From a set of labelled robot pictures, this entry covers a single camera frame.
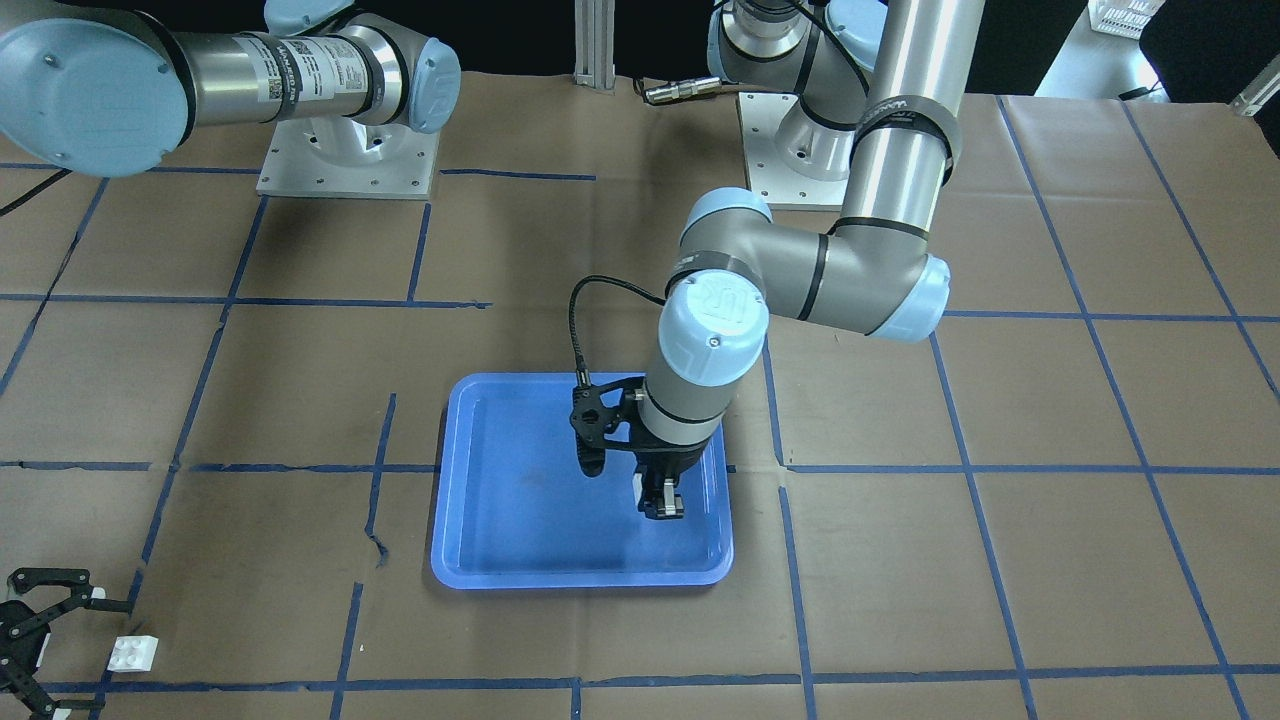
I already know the robot arm image right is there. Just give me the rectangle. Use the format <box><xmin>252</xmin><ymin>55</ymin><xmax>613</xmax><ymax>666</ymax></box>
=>
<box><xmin>570</xmin><ymin>1</ymin><xmax>984</xmax><ymax>520</ymax></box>

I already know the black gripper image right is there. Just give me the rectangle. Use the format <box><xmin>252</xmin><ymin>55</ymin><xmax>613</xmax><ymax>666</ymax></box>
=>
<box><xmin>570</xmin><ymin>375</ymin><xmax>726</xmax><ymax>520</ymax></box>

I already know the silver cable connector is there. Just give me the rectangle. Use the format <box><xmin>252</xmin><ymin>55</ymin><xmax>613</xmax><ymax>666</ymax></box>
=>
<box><xmin>634</xmin><ymin>76</ymin><xmax>723</xmax><ymax>106</ymax></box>

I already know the white studded block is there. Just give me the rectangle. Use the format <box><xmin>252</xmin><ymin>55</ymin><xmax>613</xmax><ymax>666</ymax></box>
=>
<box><xmin>106</xmin><ymin>635</ymin><xmax>159</xmax><ymax>674</ymax></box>

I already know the robot arm image left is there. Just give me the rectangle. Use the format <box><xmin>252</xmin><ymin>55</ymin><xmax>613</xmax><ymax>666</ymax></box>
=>
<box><xmin>3</xmin><ymin>1</ymin><xmax>461</xmax><ymax>719</ymax></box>

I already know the aluminium frame post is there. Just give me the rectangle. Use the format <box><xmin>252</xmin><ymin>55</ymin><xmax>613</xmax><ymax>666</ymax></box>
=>
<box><xmin>572</xmin><ymin>0</ymin><xmax>616</xmax><ymax>94</ymax></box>

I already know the blue plastic tray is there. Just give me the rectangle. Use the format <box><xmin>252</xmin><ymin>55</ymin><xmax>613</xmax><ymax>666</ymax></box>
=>
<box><xmin>430</xmin><ymin>372</ymin><xmax>735</xmax><ymax>591</ymax></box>

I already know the metal base plate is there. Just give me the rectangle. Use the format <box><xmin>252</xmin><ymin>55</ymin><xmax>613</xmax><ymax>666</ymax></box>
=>
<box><xmin>256</xmin><ymin>117</ymin><xmax>440</xmax><ymax>201</ymax></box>
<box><xmin>737</xmin><ymin>91</ymin><xmax>854</xmax><ymax>211</ymax></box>

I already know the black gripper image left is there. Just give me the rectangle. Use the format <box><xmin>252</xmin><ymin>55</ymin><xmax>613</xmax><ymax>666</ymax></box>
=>
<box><xmin>0</xmin><ymin>568</ymin><xmax>133</xmax><ymax>720</ymax></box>

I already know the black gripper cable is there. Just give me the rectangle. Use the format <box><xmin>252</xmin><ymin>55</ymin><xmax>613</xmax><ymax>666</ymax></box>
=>
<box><xmin>568</xmin><ymin>275</ymin><xmax>669</xmax><ymax>386</ymax></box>

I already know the white basket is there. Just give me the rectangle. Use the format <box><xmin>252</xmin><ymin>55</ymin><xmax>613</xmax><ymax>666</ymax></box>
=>
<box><xmin>1085</xmin><ymin>0</ymin><xmax>1165</xmax><ymax>40</ymax></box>

